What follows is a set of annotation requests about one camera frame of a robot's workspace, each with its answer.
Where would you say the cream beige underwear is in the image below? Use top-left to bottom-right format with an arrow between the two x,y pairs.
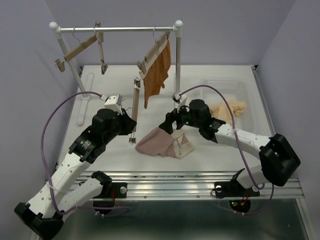
209,99 -> 247,122

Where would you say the aluminium mounting rail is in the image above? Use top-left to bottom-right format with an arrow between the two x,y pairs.
70,170 -> 305,201

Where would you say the beige hanger with brown underwear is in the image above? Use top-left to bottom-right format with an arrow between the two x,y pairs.
136,31 -> 170,79

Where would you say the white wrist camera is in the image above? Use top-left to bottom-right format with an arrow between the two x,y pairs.
172,93 -> 188,110
100,93 -> 123,113

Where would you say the white clothes rack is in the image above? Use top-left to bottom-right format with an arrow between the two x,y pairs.
49,20 -> 183,126

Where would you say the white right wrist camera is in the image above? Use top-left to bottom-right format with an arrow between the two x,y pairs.
172,93 -> 188,110

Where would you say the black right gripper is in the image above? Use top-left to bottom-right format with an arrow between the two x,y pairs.
158,100 -> 202,135

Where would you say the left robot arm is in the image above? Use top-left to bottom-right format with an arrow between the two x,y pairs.
14,108 -> 137,240

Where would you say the beige hanger with pink underwear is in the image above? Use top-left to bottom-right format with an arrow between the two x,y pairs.
128,77 -> 141,145

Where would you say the clear plastic basket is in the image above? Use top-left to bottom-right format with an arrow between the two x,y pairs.
199,77 -> 257,133

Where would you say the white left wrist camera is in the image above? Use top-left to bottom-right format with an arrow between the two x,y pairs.
100,93 -> 123,113

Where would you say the beige clip hanger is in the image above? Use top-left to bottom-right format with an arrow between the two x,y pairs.
95,31 -> 108,75
54,27 -> 98,73

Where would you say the empty beige clip hanger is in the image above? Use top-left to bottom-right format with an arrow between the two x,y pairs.
54,27 -> 98,73

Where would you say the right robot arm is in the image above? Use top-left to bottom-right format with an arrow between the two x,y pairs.
159,99 -> 301,195

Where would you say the pink underwear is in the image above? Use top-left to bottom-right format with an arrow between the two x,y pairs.
135,127 -> 195,159

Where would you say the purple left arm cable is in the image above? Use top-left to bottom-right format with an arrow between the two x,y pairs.
40,91 -> 131,218

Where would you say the brown underwear on rack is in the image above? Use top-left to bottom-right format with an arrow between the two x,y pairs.
143,41 -> 172,109

